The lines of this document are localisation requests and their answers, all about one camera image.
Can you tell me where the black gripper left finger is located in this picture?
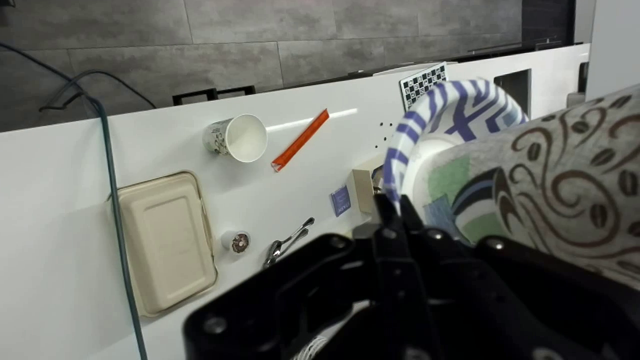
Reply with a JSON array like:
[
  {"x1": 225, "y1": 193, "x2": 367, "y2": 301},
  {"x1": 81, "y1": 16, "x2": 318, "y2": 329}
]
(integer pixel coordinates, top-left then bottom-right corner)
[{"x1": 182, "y1": 193, "x2": 411, "y2": 360}]

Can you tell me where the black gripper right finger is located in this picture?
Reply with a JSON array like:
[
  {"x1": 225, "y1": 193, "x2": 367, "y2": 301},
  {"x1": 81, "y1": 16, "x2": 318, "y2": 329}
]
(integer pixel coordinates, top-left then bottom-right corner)
[{"x1": 399, "y1": 198, "x2": 640, "y2": 360}]

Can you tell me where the blue striped paper bowl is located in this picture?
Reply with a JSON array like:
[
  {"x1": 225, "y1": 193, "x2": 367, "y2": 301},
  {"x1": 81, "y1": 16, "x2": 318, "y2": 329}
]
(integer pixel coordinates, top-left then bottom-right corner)
[{"x1": 382, "y1": 79, "x2": 533, "y2": 232}]

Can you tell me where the coffee bean paper cup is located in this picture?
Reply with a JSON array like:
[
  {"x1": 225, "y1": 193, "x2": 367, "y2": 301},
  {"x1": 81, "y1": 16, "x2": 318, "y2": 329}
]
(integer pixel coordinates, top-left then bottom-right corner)
[{"x1": 409, "y1": 84, "x2": 640, "y2": 290}]

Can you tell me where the small patterned paper cup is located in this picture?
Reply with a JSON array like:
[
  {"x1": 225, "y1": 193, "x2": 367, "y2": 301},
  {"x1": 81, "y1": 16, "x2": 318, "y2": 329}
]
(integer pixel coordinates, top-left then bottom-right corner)
[{"x1": 203, "y1": 113, "x2": 270, "y2": 166}]

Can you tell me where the small wooden box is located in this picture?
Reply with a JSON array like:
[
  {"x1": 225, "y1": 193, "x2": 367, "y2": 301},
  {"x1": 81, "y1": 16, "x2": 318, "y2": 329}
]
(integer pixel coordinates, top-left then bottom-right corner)
[{"x1": 351, "y1": 162, "x2": 387, "y2": 217}]

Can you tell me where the blue square sticker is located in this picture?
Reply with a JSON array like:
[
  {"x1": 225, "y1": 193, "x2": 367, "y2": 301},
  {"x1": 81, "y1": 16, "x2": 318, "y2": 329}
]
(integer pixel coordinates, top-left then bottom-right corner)
[{"x1": 329, "y1": 184, "x2": 355, "y2": 219}]

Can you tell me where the orange stick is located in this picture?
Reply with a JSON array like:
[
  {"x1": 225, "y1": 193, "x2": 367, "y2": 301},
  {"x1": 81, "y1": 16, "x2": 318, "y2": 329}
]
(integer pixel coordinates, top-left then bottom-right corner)
[{"x1": 270, "y1": 108, "x2": 332, "y2": 174}]

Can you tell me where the small round metal cap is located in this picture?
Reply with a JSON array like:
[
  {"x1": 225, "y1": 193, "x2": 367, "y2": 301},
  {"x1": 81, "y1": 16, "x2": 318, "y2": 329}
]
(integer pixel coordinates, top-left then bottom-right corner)
[{"x1": 221, "y1": 228, "x2": 254, "y2": 259}]

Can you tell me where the black white calibration board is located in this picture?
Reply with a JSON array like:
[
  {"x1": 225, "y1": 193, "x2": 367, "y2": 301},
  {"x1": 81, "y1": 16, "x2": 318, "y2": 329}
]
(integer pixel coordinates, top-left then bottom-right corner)
[{"x1": 396, "y1": 62, "x2": 451, "y2": 115}]

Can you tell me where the beige lidded container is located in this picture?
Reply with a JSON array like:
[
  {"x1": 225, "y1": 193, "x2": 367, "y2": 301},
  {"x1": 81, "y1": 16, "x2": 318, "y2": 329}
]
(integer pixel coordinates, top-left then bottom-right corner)
[{"x1": 112, "y1": 171, "x2": 221, "y2": 321}]

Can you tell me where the black panel object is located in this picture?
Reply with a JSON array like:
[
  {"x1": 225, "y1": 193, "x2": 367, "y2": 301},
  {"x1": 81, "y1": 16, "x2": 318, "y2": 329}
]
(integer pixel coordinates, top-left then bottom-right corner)
[{"x1": 521, "y1": 0, "x2": 578, "y2": 50}]

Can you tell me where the white cabinet side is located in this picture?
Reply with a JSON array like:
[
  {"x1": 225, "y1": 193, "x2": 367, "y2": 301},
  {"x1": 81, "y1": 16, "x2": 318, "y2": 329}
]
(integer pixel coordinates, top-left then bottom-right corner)
[{"x1": 586, "y1": 0, "x2": 640, "y2": 103}]

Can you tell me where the green cable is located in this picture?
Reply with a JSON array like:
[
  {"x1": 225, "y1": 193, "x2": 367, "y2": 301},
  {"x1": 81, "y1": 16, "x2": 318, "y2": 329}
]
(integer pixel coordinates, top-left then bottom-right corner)
[{"x1": 0, "y1": 41, "x2": 150, "y2": 360}]

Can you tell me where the thin black cable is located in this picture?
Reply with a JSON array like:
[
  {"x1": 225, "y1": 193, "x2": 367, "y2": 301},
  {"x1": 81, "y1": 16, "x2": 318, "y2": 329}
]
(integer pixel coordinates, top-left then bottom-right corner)
[{"x1": 39, "y1": 68, "x2": 161, "y2": 115}]

